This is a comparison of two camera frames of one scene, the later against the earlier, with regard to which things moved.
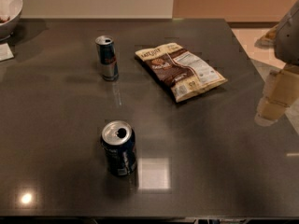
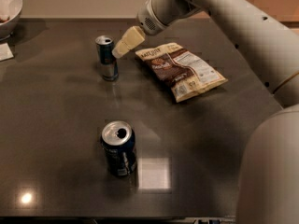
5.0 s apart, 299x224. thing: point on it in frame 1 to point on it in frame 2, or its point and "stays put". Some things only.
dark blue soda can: x=119 y=140 stays put
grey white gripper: x=289 y=37 to x=149 y=21
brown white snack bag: x=183 y=73 stays put
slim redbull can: x=108 y=57 stays put
